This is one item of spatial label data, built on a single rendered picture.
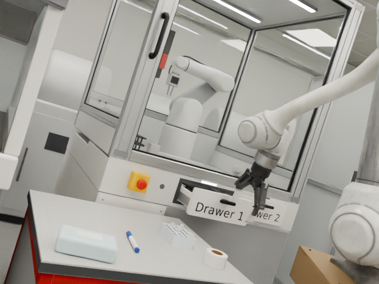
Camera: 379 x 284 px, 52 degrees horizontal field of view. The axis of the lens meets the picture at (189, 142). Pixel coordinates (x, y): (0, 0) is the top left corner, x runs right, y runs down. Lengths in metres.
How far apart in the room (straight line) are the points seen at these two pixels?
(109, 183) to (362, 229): 0.94
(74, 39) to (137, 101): 3.32
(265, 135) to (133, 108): 0.55
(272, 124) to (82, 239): 0.68
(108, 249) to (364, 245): 0.62
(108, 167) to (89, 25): 3.44
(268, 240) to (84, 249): 1.19
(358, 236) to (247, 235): 0.95
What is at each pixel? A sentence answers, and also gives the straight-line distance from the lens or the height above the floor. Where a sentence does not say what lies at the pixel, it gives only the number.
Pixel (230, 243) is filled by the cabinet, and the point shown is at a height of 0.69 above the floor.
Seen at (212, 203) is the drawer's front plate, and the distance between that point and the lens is 1.58.
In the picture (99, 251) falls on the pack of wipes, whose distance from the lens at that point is 1.01.
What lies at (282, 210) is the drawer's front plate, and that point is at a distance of 1.98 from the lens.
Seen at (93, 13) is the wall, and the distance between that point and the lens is 4.87.
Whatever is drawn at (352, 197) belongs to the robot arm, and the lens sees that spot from 1.10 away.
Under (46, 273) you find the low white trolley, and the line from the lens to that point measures 0.98.
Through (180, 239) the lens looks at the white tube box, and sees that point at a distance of 1.30.
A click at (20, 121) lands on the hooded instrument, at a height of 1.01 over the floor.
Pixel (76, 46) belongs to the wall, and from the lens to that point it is 4.81.
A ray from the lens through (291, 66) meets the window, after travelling 1.92.
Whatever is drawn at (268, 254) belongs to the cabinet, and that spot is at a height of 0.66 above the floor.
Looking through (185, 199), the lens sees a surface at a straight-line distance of 1.62.
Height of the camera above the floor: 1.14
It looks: 2 degrees down
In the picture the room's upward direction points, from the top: 18 degrees clockwise
